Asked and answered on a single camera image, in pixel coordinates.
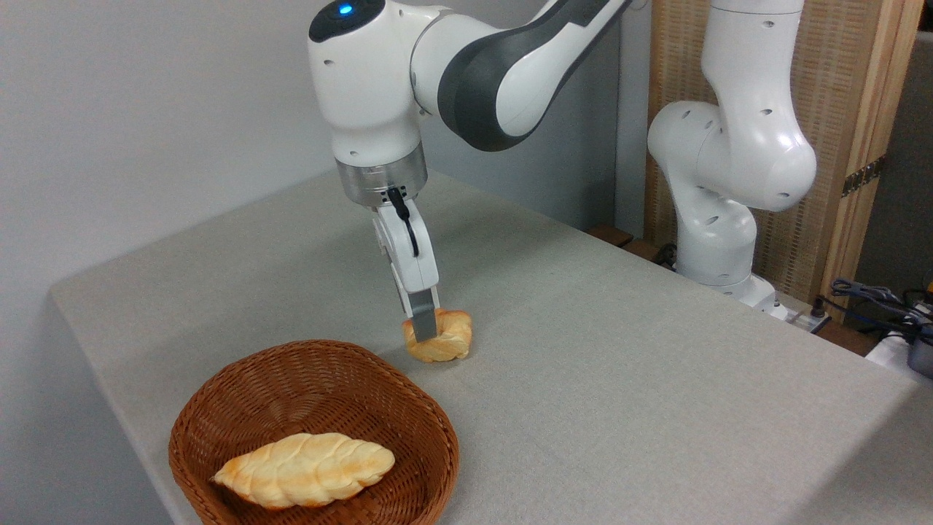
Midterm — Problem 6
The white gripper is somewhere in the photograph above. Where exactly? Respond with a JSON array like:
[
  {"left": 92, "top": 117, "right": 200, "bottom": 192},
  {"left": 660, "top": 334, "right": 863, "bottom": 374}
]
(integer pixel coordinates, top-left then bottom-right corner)
[{"left": 372, "top": 198, "right": 442, "bottom": 343}]

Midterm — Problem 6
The grey box device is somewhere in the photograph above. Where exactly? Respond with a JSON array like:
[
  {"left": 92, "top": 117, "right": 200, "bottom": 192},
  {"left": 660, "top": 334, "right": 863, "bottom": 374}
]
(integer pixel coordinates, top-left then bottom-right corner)
[{"left": 907, "top": 327, "right": 933, "bottom": 380}]

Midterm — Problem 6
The small square bread roll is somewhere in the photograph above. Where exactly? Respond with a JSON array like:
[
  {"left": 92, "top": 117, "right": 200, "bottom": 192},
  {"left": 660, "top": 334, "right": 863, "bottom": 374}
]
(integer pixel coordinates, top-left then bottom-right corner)
[{"left": 403, "top": 308, "right": 474, "bottom": 363}]

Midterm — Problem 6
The bundle of dark cables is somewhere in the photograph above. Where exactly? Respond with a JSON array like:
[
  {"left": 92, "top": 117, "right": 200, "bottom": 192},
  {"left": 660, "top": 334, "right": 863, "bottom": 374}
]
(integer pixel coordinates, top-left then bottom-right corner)
[{"left": 829, "top": 277, "right": 933, "bottom": 330}]

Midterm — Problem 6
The long braided bread loaf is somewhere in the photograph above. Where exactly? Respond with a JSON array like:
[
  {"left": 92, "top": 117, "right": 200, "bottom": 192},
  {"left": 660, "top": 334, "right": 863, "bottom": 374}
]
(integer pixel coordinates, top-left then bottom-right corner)
[{"left": 211, "top": 433, "right": 396, "bottom": 509}]

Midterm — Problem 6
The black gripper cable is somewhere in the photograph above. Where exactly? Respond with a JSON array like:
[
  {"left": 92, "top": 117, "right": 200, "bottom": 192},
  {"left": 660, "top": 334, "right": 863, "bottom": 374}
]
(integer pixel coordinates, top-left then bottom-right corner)
[{"left": 386, "top": 187, "right": 421, "bottom": 259}]

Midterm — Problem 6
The brown wicker basket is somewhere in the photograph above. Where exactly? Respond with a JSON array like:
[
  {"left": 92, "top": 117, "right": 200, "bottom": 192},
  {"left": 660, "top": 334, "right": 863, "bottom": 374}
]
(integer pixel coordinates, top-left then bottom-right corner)
[{"left": 168, "top": 340, "right": 460, "bottom": 525}]

